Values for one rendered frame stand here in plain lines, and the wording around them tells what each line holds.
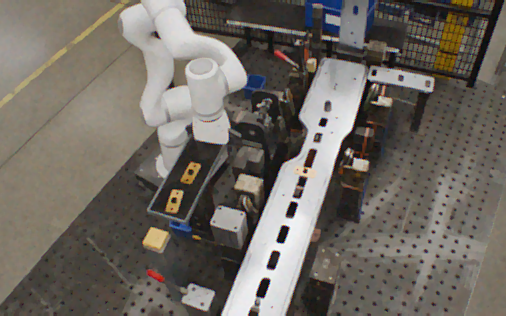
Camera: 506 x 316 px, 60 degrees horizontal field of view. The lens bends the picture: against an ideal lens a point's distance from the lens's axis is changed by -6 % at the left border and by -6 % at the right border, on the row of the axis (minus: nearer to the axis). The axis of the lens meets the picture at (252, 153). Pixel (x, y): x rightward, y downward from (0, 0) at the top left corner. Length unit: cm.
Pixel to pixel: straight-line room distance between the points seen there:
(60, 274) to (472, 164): 187
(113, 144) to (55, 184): 48
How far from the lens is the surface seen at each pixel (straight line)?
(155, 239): 145
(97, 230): 210
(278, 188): 169
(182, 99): 177
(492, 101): 264
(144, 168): 211
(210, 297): 144
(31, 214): 325
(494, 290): 281
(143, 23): 155
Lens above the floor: 238
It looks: 51 degrees down
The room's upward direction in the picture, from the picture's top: 6 degrees counter-clockwise
